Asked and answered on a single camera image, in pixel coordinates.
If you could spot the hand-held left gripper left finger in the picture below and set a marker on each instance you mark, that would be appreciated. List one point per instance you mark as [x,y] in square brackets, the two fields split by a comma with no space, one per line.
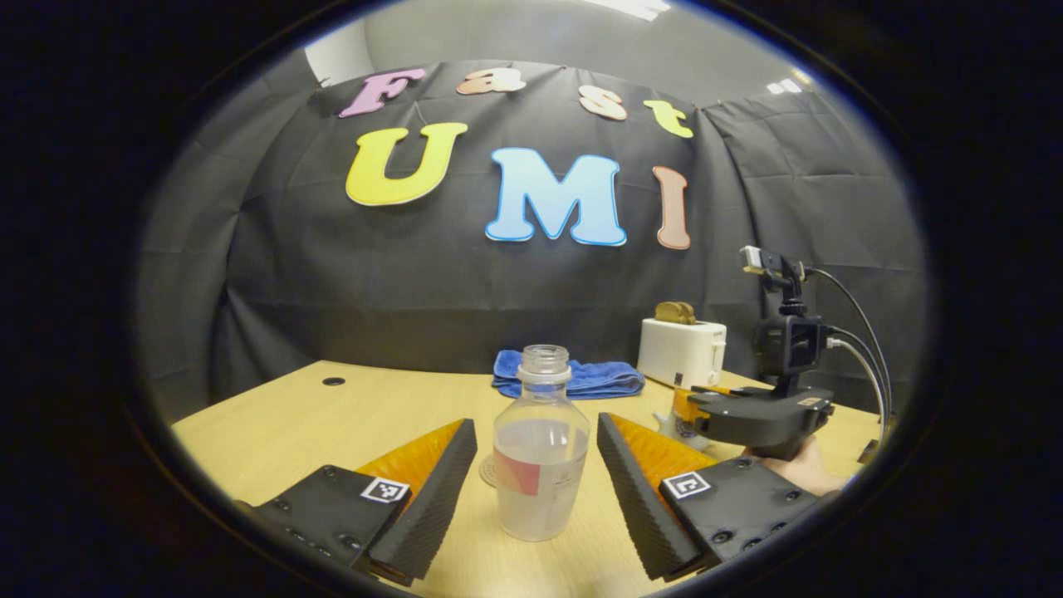
[436,498]

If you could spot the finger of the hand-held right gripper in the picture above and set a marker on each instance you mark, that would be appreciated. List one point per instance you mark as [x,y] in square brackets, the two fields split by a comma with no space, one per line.
[719,389]
[685,407]

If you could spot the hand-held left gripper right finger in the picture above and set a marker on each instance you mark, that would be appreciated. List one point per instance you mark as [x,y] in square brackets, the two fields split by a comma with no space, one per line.
[639,507]

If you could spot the white and blue teacup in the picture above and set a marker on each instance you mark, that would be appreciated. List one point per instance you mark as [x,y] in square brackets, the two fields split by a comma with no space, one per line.
[683,440]

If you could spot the round wooden coaster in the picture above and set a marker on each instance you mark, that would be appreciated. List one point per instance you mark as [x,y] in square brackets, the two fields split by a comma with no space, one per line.
[488,472]

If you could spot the clear plastic water bottle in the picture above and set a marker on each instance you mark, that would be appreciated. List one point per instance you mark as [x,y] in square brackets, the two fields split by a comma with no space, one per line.
[540,482]

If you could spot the white toaster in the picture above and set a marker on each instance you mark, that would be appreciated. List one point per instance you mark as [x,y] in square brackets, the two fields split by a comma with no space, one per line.
[677,353]

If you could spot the brown toast slice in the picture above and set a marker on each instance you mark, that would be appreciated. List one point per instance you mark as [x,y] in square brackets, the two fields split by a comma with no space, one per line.
[664,314]
[686,314]

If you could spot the folded blue towel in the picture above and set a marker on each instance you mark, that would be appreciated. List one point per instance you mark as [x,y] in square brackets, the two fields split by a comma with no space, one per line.
[598,378]

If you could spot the ceiling light panel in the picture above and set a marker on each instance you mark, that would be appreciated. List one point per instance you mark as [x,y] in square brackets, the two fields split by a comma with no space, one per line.
[631,7]

